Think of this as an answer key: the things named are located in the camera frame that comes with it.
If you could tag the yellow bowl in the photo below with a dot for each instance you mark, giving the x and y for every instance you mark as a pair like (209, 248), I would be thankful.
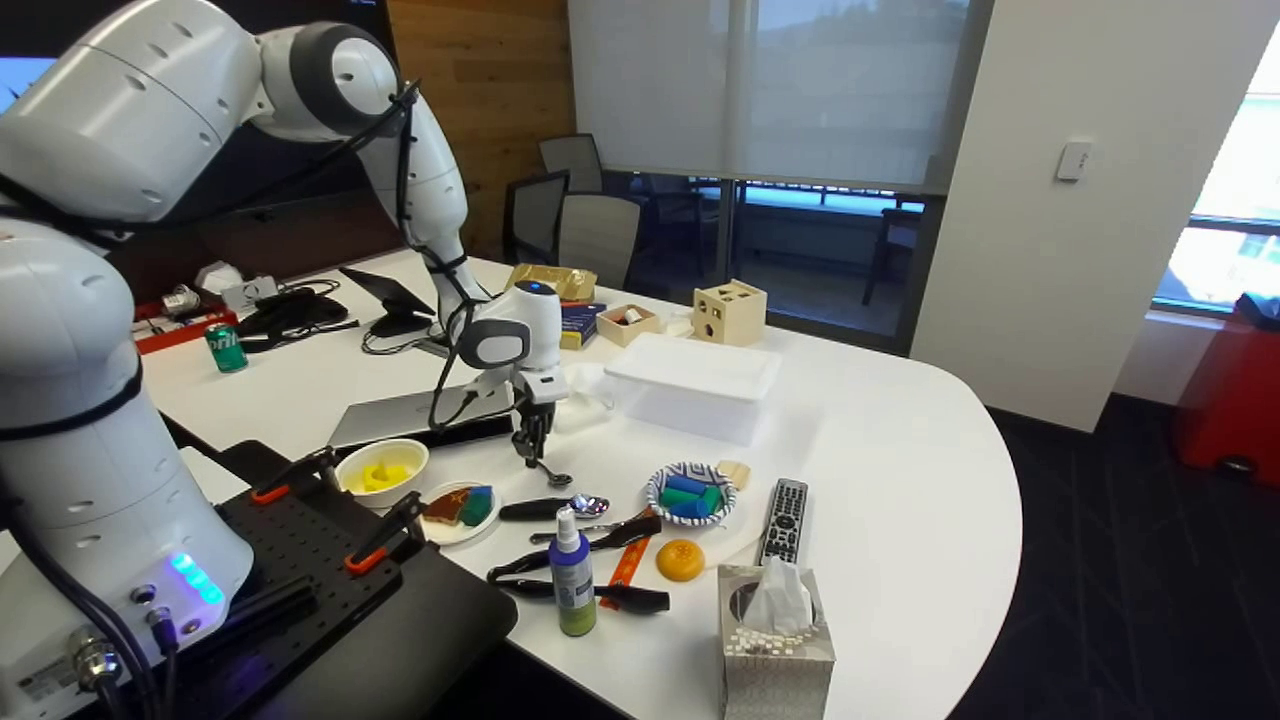
(347, 470)

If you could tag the white light switch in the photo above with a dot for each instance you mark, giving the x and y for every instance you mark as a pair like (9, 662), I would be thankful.
(1074, 163)

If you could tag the blue patterned bowl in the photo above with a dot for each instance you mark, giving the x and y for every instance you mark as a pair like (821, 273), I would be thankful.
(663, 507)

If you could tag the beige office chair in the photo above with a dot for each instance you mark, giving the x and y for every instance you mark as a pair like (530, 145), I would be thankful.
(601, 243)

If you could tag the black remote control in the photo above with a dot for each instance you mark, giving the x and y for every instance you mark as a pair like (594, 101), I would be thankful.
(786, 519)

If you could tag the small wooden tray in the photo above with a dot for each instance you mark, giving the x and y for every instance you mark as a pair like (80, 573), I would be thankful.
(629, 325)

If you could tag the white device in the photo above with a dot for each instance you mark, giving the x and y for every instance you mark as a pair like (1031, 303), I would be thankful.
(226, 280)

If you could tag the silver spoon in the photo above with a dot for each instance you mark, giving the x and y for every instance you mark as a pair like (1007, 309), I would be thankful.
(556, 479)

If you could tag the black marker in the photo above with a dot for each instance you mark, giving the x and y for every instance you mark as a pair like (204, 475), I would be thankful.
(587, 544)
(639, 603)

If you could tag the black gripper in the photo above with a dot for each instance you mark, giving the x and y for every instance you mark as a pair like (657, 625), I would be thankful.
(537, 403)

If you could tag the red bin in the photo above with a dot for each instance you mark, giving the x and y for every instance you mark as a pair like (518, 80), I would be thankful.
(1235, 403)

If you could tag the green toy block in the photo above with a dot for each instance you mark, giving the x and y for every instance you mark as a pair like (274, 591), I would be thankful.
(690, 500)
(483, 507)

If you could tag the dark chair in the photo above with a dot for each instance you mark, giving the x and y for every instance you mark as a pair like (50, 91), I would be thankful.
(894, 246)

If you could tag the red toy block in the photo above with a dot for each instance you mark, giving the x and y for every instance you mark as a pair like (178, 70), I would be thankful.
(441, 508)

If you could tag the small tan disc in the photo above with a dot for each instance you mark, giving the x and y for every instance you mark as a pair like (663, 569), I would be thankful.
(732, 475)

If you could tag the cardboard box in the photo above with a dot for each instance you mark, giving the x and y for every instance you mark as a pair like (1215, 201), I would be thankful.
(552, 280)

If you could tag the orange pen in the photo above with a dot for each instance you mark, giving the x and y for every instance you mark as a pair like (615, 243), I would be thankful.
(624, 573)

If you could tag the orange round toy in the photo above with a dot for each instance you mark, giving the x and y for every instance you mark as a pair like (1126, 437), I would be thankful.
(681, 560)

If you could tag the grey roller blind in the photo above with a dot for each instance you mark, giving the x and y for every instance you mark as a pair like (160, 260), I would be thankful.
(800, 92)

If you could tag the clear plastic lidded container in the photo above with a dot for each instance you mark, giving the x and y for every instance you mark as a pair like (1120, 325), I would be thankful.
(692, 385)

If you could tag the grey office chair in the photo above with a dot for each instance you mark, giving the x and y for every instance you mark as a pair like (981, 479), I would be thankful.
(570, 163)
(534, 218)

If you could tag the black gear bundle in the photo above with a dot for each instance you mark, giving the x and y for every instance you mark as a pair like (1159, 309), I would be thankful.
(302, 318)

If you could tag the blue toy block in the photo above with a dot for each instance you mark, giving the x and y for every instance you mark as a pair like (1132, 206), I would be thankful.
(697, 483)

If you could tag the small spray bottle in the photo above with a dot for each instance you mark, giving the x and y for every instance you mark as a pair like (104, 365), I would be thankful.
(574, 587)

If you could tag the black flat mat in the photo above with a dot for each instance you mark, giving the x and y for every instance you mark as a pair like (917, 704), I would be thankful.
(403, 654)

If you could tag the green can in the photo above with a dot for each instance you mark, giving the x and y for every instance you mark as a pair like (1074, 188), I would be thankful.
(226, 348)

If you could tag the black orange clamp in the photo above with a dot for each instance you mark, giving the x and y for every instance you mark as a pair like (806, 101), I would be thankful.
(381, 537)
(287, 483)

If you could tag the red flat tool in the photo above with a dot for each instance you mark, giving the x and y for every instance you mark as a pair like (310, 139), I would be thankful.
(174, 332)

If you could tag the silver laptop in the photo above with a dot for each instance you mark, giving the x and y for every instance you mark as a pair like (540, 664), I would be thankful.
(403, 419)

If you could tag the grey tissue box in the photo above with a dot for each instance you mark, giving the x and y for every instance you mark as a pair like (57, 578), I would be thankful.
(772, 662)

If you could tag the bright tall window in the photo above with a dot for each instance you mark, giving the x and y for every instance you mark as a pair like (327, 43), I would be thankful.
(1225, 201)

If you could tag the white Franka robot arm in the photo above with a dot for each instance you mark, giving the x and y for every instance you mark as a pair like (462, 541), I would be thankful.
(120, 121)

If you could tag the black perforated mounting board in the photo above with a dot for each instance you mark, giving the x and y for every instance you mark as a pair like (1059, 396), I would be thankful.
(313, 560)

